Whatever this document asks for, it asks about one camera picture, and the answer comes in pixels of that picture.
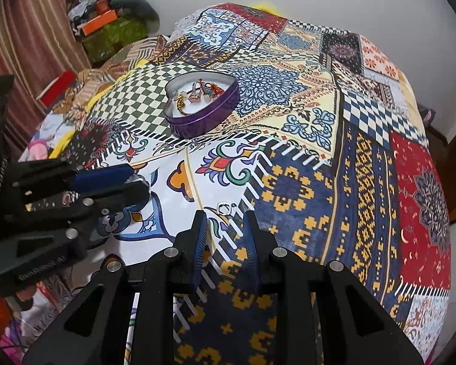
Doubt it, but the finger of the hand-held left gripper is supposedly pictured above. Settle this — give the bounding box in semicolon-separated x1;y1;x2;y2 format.
0;180;150;261
13;158;136;194

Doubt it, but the gold beaded bracelet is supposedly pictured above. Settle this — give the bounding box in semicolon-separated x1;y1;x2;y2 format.
171;91;189;117

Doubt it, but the colourful patchwork blanket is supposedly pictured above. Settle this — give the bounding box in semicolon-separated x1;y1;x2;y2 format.
19;3;454;365

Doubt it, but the purple heart-shaped tin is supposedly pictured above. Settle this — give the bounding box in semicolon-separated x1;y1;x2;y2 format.
163;71;241;138

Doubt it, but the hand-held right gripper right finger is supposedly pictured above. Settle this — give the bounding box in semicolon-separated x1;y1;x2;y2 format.
242;209;427;365

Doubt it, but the long orange box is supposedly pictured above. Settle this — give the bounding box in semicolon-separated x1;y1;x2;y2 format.
79;11;119;36

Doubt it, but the red string bracelet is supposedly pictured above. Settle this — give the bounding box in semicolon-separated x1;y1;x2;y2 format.
199;78;227;98

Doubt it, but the striped red curtain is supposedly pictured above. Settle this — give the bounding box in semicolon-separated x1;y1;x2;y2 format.
0;0;92;155

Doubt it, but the striped patterned bedsheet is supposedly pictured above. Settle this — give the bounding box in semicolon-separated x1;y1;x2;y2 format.
75;35;170;97

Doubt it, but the yellow plastic object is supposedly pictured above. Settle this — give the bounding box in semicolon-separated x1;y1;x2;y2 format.
250;2;281;13

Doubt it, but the dark grey bag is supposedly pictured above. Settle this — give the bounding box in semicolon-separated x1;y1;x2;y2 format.
111;0;161;33

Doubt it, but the pink floral cloth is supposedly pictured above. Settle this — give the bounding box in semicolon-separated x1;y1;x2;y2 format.
20;109;81;161

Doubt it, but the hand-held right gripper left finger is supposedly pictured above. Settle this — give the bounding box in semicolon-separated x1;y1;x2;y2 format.
21;210;209;365

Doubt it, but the red box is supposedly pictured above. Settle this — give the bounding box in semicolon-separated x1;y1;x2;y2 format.
36;69;77;108

